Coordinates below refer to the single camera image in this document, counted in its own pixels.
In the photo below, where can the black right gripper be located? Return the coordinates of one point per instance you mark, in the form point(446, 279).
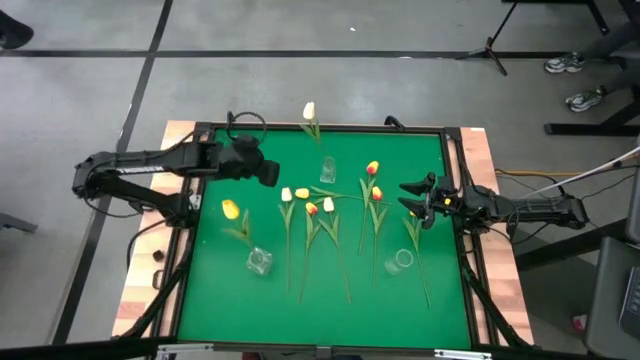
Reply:
point(445, 200)

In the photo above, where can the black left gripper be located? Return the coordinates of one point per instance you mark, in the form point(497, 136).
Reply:
point(240, 157)

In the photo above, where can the white artificial tulip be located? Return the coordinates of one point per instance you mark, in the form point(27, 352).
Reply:
point(328, 204)
point(286, 194)
point(309, 111)

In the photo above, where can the smooth clear glass carafe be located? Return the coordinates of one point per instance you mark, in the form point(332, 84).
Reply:
point(395, 266)

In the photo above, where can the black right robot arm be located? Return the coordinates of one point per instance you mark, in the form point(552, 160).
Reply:
point(540, 210)

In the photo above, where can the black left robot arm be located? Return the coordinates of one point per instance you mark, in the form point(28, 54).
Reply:
point(175, 159)

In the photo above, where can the cut-glass patterned vase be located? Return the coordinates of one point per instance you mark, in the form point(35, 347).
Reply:
point(261, 265)

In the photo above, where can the small clear glass bottle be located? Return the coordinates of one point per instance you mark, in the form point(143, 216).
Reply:
point(328, 174)

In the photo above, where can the black clamp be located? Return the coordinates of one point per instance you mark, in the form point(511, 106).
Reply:
point(231, 120)
point(394, 122)

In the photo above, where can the green table mat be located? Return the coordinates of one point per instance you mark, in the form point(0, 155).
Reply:
point(230, 310)

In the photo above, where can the black support beam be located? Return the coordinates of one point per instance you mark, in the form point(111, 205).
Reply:
point(570, 245)

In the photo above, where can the black tripod stand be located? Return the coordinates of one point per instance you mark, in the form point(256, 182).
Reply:
point(489, 49)

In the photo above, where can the black floor stand base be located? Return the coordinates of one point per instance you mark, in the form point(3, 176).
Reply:
point(590, 129)

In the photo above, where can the person's grey sneaker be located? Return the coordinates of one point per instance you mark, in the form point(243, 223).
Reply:
point(564, 63)
point(585, 100)

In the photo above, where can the red and white packet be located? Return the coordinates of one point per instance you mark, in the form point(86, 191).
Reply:
point(579, 322)

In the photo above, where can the grey cabinet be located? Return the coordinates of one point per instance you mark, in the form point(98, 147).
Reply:
point(605, 300)

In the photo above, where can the grey upright panel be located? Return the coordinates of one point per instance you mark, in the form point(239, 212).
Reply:
point(634, 210)

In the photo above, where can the person's leg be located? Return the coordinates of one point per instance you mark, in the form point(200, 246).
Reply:
point(610, 42)
point(625, 77)

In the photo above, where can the dark keypad device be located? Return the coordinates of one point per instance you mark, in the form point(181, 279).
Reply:
point(632, 305)

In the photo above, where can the black stand leg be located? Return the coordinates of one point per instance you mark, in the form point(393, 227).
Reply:
point(597, 17)

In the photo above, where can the grey metal foot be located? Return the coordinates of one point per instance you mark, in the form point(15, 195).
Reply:
point(17, 224)

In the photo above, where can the person's black shoe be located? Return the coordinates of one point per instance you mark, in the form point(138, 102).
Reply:
point(12, 32)

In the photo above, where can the silver metal bracket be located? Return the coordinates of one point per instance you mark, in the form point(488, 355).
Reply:
point(185, 348)
point(462, 354)

